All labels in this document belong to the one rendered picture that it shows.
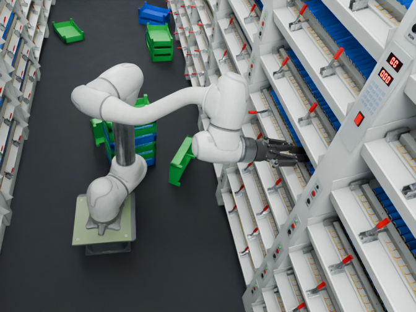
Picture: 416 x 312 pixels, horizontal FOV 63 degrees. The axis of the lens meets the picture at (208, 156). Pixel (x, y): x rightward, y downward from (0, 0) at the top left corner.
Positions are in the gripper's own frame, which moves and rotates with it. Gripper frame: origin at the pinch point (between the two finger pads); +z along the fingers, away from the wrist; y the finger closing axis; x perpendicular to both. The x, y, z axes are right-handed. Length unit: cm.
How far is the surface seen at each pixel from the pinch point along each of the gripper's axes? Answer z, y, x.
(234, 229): 13, 19, 86
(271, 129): -1.0, 20.6, 7.4
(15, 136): -114, 105, 109
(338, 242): 2.8, -32.5, 5.4
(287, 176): -2.6, -3.6, 8.4
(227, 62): 5, 98, 24
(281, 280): 6, -27, 47
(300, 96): -2.2, 14.9, -14.6
